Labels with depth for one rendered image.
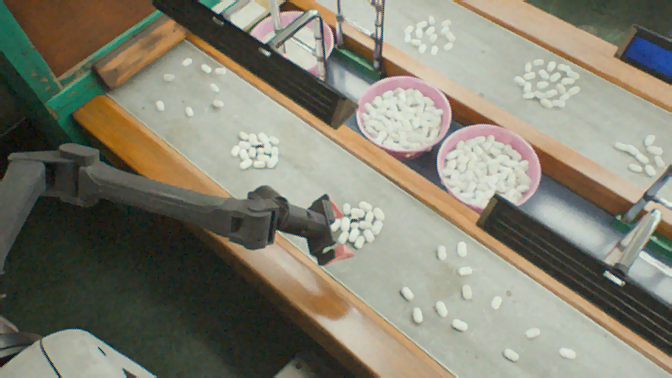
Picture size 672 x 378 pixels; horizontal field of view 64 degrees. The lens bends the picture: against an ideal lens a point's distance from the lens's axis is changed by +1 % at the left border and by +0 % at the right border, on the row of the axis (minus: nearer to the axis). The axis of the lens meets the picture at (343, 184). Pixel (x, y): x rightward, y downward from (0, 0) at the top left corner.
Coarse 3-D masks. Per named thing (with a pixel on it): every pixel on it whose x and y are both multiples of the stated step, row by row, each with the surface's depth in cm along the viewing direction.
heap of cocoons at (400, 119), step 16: (384, 96) 159; (400, 96) 158; (416, 96) 158; (368, 112) 156; (384, 112) 156; (400, 112) 156; (416, 112) 155; (432, 112) 155; (368, 128) 152; (384, 128) 152; (400, 128) 153; (416, 128) 153; (432, 128) 152; (384, 144) 150; (400, 144) 149; (416, 144) 149
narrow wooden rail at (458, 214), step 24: (240, 72) 162; (312, 120) 151; (336, 144) 150; (360, 144) 147; (384, 168) 142; (408, 168) 142; (408, 192) 140; (432, 192) 138; (456, 216) 135; (480, 240) 132; (528, 264) 127; (552, 288) 125; (600, 312) 121; (624, 336) 118
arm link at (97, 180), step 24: (72, 144) 105; (96, 168) 103; (96, 192) 102; (120, 192) 101; (144, 192) 100; (168, 192) 100; (192, 192) 102; (168, 216) 100; (192, 216) 99; (216, 216) 98; (240, 216) 96; (264, 216) 96; (240, 240) 98; (264, 240) 99
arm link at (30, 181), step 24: (24, 168) 97; (48, 168) 104; (72, 168) 102; (0, 192) 89; (24, 192) 90; (48, 192) 103; (72, 192) 104; (0, 216) 82; (24, 216) 88; (0, 240) 77; (0, 264) 77
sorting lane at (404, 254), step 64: (192, 64) 167; (192, 128) 154; (256, 128) 154; (320, 192) 142; (384, 192) 142; (384, 256) 132; (448, 256) 132; (448, 320) 124; (512, 320) 123; (576, 320) 123
